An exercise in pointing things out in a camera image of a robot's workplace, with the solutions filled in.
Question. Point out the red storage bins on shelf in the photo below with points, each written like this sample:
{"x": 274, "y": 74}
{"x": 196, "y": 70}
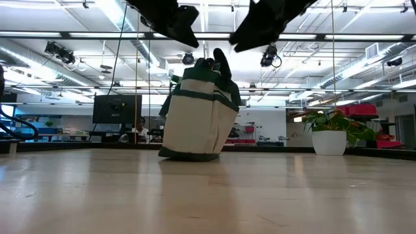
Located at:
{"x": 357, "y": 110}

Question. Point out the low red storage bin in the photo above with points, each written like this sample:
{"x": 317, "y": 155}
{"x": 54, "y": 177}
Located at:
{"x": 388, "y": 144}

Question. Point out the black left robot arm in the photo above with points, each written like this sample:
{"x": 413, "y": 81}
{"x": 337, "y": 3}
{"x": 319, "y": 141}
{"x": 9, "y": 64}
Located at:
{"x": 2, "y": 81}

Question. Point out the grey door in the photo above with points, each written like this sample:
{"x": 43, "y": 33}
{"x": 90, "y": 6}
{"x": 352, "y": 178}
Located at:
{"x": 406, "y": 130}

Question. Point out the small red box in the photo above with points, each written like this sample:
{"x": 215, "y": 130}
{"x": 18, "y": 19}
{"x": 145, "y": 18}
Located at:
{"x": 249, "y": 129}

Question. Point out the black overhead frame beam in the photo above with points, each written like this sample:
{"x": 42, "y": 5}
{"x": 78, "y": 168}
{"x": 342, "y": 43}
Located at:
{"x": 149, "y": 35}

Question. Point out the row of small red bins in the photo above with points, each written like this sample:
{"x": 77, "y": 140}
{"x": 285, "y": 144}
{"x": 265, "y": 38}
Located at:
{"x": 243, "y": 141}

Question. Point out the black computer monitor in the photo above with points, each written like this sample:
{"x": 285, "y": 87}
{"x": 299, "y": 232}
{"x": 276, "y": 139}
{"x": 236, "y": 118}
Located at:
{"x": 117, "y": 110}

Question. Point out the black ceiling disc lamp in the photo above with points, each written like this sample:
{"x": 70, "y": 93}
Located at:
{"x": 106, "y": 67}

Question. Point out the round black ceiling camera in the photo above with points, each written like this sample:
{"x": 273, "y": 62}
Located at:
{"x": 188, "y": 59}

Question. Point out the beige canvas bag green trim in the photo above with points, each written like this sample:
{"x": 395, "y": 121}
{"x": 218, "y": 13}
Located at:
{"x": 195, "y": 126}

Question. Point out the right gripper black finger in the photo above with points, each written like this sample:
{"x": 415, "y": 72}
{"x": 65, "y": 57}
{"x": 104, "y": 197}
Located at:
{"x": 256, "y": 29}

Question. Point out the black camera on ceiling pipe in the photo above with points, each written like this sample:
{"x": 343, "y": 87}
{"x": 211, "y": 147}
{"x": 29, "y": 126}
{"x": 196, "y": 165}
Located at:
{"x": 395, "y": 61}

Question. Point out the green plant in white pot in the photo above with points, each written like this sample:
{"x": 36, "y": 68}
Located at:
{"x": 328, "y": 143}

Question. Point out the blue storage shelving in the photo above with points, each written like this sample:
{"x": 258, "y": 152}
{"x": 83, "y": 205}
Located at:
{"x": 48, "y": 130}

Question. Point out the person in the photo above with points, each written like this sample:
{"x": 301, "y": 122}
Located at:
{"x": 141, "y": 131}

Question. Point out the black table border rail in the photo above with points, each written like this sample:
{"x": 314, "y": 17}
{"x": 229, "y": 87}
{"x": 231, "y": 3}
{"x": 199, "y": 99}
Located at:
{"x": 65, "y": 147}

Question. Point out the white post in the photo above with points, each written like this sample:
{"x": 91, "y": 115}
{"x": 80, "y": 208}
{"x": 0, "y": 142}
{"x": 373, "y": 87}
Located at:
{"x": 13, "y": 149}

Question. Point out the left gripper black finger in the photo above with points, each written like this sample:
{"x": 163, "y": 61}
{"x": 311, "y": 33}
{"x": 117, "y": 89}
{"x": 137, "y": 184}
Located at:
{"x": 188, "y": 16}
{"x": 162, "y": 16}

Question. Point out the black ceiling spotlight cluster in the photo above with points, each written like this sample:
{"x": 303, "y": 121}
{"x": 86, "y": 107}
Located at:
{"x": 65, "y": 56}

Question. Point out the white ceiling air vent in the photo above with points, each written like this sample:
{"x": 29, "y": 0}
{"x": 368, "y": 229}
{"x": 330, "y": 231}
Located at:
{"x": 372, "y": 51}

